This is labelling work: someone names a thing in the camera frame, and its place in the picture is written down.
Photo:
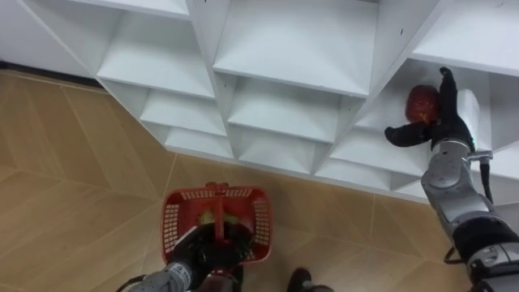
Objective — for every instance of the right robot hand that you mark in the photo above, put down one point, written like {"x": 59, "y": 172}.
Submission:
{"x": 450, "y": 121}

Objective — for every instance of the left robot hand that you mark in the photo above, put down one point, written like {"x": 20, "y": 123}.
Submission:
{"x": 202, "y": 251}

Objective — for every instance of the green avocado soft toy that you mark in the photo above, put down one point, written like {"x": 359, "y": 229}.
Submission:
{"x": 207, "y": 219}

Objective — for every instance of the red fruit soft toy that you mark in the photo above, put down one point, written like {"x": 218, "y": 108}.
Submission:
{"x": 421, "y": 103}

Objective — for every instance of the red plastic basket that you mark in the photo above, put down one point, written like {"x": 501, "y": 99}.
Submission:
{"x": 243, "y": 191}

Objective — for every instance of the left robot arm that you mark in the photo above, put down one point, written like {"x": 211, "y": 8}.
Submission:
{"x": 166, "y": 282}

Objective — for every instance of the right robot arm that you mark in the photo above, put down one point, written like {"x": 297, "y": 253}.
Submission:
{"x": 462, "y": 203}

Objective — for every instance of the robot legs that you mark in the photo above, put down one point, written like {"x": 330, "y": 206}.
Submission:
{"x": 300, "y": 280}

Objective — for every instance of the white cubby shelf unit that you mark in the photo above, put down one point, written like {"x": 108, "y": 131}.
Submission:
{"x": 292, "y": 52}

